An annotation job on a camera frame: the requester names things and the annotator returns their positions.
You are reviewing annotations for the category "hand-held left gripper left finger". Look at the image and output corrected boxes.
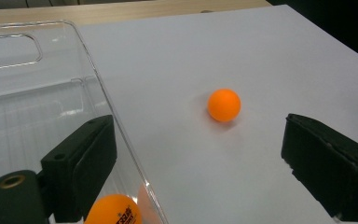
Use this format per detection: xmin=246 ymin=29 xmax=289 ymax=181
xmin=40 ymin=114 xmax=118 ymax=224

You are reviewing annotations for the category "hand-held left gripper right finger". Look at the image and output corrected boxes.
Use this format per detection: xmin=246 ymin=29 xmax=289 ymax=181
xmin=281 ymin=113 xmax=358 ymax=223

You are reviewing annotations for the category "orange ping pong ball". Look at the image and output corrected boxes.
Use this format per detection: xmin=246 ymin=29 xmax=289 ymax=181
xmin=83 ymin=193 xmax=144 ymax=224
xmin=206 ymin=88 xmax=242 ymax=123

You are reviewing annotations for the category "clear plastic bin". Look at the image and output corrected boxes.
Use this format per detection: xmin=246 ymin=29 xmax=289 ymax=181
xmin=0 ymin=20 xmax=170 ymax=224

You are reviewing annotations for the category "wooden table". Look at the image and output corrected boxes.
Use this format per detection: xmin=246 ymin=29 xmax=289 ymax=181
xmin=0 ymin=0 xmax=272 ymax=28

